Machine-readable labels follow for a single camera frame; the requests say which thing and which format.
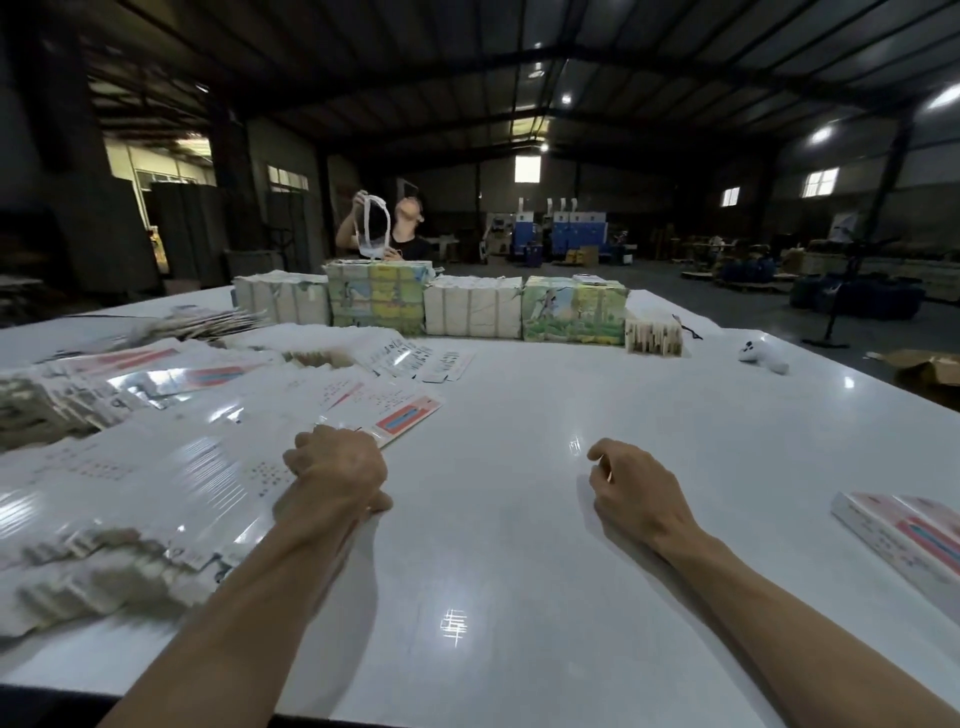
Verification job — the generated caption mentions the person's right forearm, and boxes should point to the person's right forearm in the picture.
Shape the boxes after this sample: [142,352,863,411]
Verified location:
[663,528,960,728]

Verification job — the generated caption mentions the person's right hand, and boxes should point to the person's right hand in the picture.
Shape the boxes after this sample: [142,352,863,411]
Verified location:
[586,438,710,563]

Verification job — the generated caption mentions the grey crate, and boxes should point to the grey crate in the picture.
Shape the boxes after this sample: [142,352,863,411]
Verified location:
[225,249,287,279]

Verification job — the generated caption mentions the small white object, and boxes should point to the small white object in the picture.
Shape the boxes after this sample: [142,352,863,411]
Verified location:
[738,337,791,375]

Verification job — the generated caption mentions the small beige card stack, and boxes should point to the small beige card stack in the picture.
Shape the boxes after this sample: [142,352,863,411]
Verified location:
[625,310,684,357]

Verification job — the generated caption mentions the pile of grey flat sheets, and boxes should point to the pile of grey flat sheets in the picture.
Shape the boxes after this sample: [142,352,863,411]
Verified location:
[67,304,272,344]

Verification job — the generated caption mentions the dark grey cabinet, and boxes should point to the dark grey cabinet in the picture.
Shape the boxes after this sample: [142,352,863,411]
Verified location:
[145,180,227,287]

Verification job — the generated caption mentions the open cardboard box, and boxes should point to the open cardboard box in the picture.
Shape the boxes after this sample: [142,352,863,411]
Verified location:
[870,348,960,407]

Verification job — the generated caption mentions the row of white cartons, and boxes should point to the row of white cartons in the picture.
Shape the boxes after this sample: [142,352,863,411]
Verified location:
[232,270,333,327]
[423,274,525,341]

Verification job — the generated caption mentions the person's left forearm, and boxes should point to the person's left forearm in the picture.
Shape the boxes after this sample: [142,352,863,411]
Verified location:
[97,502,365,728]

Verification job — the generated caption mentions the white headset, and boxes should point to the white headset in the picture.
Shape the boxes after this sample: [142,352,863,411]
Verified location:
[354,190,393,260]

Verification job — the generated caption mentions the blue bins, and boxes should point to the blue bins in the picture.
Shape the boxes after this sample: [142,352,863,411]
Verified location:
[790,274,927,320]

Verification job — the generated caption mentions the blue machine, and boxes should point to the blue machine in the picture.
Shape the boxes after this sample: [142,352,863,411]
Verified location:
[510,210,609,264]

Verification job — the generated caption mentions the green printed carton bundle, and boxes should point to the green printed carton bundle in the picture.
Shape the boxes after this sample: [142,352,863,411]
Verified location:
[520,274,629,347]

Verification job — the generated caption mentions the black floor stand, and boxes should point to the black floor stand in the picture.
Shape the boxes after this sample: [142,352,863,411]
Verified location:
[802,210,890,350]

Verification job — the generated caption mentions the green yellow carton bundle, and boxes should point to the green yellow carton bundle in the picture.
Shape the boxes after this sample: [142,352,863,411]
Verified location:
[324,259,435,336]

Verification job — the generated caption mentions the person's left hand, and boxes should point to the person's left hand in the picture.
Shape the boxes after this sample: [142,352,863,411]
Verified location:
[279,424,395,530]

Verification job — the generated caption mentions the pile of carton blanks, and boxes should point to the pile of carton blanks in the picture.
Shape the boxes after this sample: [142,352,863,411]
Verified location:
[0,322,467,639]

